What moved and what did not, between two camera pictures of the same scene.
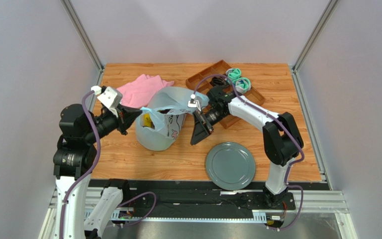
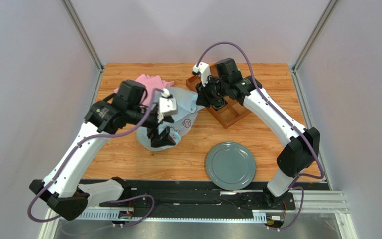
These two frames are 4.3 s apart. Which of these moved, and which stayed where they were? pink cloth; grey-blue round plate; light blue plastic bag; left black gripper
Moved: light blue plastic bag; left black gripper
Stayed: grey-blue round plate; pink cloth
